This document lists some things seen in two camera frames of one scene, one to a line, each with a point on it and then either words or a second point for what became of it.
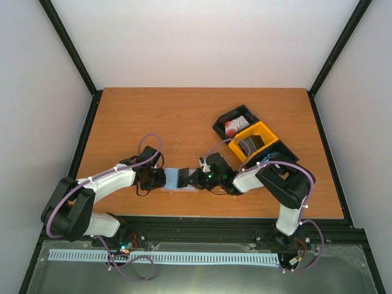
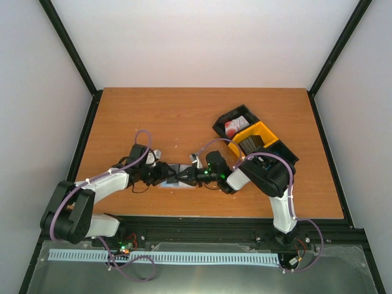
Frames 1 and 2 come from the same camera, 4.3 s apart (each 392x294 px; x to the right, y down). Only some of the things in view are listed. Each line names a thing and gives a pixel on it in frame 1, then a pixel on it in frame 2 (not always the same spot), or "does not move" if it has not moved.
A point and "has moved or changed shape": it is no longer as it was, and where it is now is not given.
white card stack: [231, 127] does not move
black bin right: [281, 151] does not move
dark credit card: [182, 177] has moved or changed shape
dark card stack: [252, 144] does not move
